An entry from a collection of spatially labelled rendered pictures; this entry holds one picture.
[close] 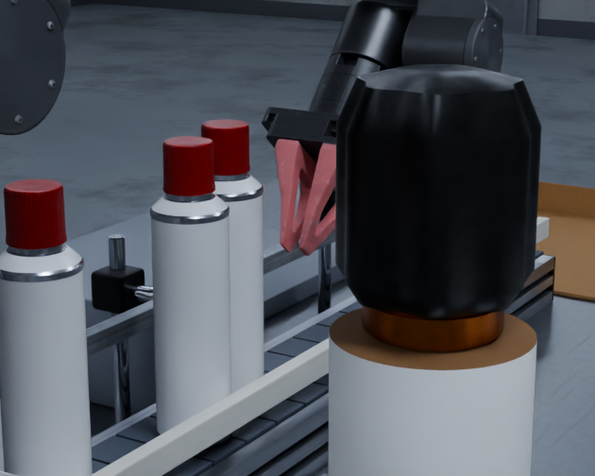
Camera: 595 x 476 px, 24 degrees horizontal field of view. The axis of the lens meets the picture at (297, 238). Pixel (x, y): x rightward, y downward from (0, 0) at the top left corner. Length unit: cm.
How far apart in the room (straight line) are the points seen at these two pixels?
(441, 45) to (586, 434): 32
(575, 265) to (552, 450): 48
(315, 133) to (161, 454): 29
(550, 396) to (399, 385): 62
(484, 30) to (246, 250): 24
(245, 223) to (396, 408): 40
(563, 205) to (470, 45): 73
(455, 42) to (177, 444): 37
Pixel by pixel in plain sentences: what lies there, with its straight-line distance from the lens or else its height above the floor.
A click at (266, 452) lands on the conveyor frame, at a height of 87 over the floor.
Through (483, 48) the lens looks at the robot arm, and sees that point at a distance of 103.
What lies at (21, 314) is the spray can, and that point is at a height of 102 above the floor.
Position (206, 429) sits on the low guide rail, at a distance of 89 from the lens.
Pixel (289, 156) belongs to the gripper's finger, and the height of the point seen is 105.
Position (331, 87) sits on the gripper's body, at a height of 109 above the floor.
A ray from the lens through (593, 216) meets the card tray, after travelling 171.
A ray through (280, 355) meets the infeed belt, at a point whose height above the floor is 88.
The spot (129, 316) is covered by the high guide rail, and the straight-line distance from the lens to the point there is 94.
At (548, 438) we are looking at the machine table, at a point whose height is 83.
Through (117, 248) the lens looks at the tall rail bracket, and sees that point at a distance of 100.
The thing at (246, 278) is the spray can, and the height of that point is 98.
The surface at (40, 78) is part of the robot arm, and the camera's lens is 55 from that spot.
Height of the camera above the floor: 126
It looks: 16 degrees down
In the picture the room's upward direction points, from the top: straight up
